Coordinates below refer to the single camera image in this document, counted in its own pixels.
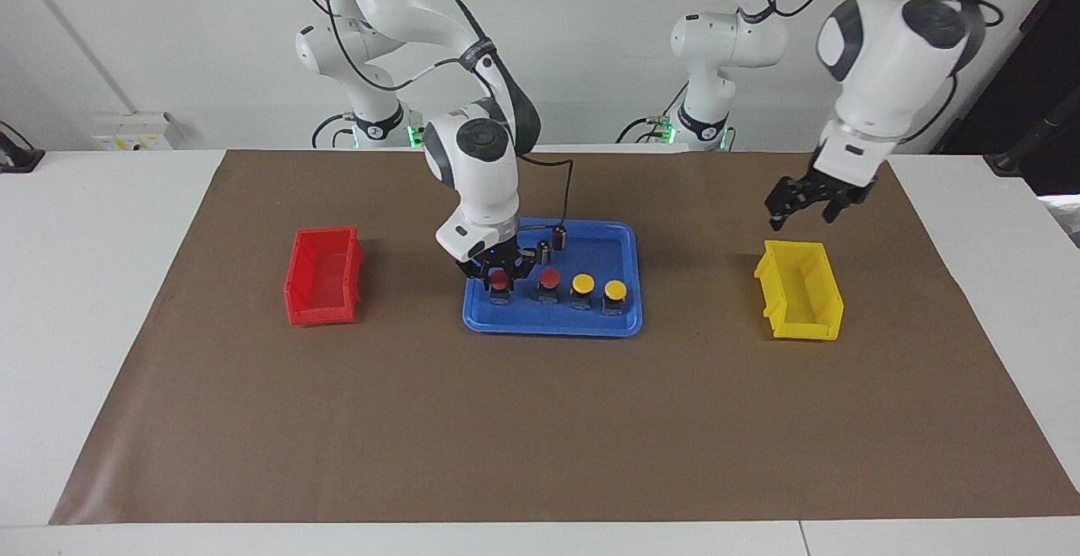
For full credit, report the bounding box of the blue plastic tray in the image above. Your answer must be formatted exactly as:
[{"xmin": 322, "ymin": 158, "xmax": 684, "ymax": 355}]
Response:
[{"xmin": 462, "ymin": 219, "xmax": 645, "ymax": 338}]

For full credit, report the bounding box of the yellow plastic bin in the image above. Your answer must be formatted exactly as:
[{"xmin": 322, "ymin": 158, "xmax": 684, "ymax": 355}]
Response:
[{"xmin": 753, "ymin": 240, "xmax": 845, "ymax": 342}]

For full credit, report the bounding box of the brown table mat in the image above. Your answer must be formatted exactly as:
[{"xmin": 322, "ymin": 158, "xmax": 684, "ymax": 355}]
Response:
[{"xmin": 49, "ymin": 148, "xmax": 1080, "ymax": 526}]

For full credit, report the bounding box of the red plastic bin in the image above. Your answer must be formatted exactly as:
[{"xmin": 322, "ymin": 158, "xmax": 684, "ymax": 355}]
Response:
[{"xmin": 283, "ymin": 226, "xmax": 365, "ymax": 327}]

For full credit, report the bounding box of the black equipment stand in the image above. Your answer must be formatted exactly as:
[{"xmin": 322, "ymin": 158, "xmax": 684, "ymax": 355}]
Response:
[{"xmin": 985, "ymin": 109, "xmax": 1080, "ymax": 177}]

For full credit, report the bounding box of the small black desk device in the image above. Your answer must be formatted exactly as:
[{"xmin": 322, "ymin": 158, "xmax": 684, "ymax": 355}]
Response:
[{"xmin": 0, "ymin": 120, "xmax": 46, "ymax": 174}]

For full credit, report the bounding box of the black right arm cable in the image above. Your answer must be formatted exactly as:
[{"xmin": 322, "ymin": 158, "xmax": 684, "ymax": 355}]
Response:
[{"xmin": 284, "ymin": 0, "xmax": 576, "ymax": 228}]

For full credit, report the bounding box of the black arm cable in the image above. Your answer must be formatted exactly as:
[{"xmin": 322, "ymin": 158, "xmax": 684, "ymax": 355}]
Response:
[
  {"xmin": 758, "ymin": 0, "xmax": 1005, "ymax": 145},
  {"xmin": 284, "ymin": 0, "xmax": 576, "ymax": 228}
]

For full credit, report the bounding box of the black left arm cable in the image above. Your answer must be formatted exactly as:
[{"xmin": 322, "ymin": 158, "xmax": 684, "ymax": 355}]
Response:
[{"xmin": 758, "ymin": 0, "xmax": 1005, "ymax": 145}]

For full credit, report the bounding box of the black left base cable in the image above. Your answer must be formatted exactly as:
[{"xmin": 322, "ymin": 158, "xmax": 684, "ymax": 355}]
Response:
[{"xmin": 616, "ymin": 84, "xmax": 689, "ymax": 145}]

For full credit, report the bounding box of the black base cable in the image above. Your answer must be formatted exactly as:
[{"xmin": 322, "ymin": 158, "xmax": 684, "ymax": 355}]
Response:
[
  {"xmin": 310, "ymin": 113, "xmax": 351, "ymax": 149},
  {"xmin": 616, "ymin": 84, "xmax": 689, "ymax": 145}
]

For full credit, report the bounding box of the black right base cable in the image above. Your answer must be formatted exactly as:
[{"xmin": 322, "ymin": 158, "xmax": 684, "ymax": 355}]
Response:
[{"xmin": 310, "ymin": 113, "xmax": 351, "ymax": 149}]

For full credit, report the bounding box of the white wall outlet box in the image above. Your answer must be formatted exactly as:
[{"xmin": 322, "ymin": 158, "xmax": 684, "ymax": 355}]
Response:
[{"xmin": 91, "ymin": 111, "xmax": 176, "ymax": 152}]

